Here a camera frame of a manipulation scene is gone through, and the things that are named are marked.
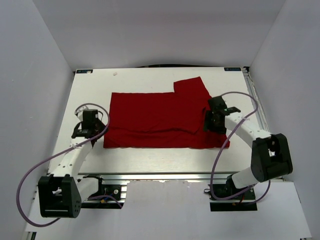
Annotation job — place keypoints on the blue table label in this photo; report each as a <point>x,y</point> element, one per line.
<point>232,69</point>
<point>84,71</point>

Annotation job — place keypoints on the aluminium right side rail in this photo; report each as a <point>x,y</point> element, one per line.
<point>260,114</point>

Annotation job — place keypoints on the right blue table label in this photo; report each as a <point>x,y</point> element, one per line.
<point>232,69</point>

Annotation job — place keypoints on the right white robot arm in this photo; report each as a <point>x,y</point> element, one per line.
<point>270,153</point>

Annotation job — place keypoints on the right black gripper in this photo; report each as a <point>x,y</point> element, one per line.
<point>207,125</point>

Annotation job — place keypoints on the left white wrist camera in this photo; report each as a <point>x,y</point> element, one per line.
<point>79,114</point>

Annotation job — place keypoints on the aluminium rail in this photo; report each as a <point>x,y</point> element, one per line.
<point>149,176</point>
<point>260,114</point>

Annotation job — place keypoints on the red t-shirt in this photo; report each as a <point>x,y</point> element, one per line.
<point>162,120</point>

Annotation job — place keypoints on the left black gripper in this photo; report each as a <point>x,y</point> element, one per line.
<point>101,124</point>

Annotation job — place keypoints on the left blue table label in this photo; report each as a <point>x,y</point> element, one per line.
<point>84,71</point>

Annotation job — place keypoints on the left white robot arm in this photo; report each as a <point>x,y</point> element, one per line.
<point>61,193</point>

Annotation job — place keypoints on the aluminium front rail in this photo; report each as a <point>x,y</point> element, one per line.
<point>149,176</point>

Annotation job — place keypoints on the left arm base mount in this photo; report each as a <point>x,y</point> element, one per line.
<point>104,193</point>

